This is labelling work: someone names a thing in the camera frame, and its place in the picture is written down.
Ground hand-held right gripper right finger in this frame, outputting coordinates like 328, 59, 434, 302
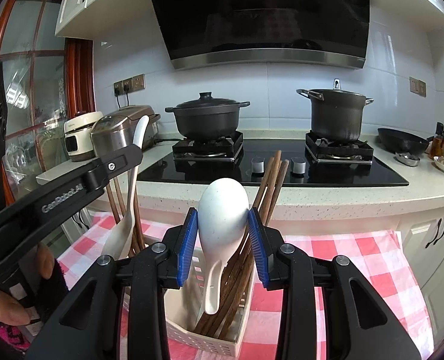
246, 207, 422, 360

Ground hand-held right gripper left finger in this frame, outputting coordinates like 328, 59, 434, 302
25, 207, 199, 360

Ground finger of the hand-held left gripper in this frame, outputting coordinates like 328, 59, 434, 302
83, 143, 145, 193

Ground brown wooden chopstick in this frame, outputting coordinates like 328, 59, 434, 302
106, 190, 142, 256
207, 150, 283, 336
195, 157, 276, 334
214, 159, 291, 340
113, 179, 146, 252

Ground white ceramic spoon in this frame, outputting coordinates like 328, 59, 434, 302
197, 177, 250, 315
101, 115, 150, 260

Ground white plastic utensil basket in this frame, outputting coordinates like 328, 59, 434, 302
121, 236, 258, 349

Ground person's left hand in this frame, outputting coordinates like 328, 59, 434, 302
0, 241, 55, 326

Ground steel rice cooker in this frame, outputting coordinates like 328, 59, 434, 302
91, 105, 162, 158

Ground white air fryer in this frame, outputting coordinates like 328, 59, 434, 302
64, 110, 104, 163

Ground black glass gas hob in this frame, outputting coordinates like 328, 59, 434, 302
136, 131, 410, 187

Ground red wooden glass door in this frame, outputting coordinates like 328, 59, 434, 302
0, 0, 97, 196

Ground pink checkered tablecloth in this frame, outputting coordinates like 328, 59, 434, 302
55, 210, 438, 360

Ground black casserole pot with lid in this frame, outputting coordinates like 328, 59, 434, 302
165, 92, 251, 139

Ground speckled kitchen countertop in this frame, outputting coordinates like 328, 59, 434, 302
34, 129, 444, 222

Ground person's pink patterned pants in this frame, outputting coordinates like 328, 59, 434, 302
0, 322, 31, 359

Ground black stock pot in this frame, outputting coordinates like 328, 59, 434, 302
296, 79, 374, 143

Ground small steel bowl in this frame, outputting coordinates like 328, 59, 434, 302
395, 151, 421, 167

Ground black wok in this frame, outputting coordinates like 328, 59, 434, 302
377, 127, 430, 154

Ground brown condiment bottle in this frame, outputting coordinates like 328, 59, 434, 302
430, 122, 444, 158

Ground black range hood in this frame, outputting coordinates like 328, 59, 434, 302
142, 0, 370, 71

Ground gold wall socket panel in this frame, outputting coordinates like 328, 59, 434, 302
113, 74, 146, 96

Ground small gold wall socket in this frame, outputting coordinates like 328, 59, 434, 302
409, 76, 427, 97

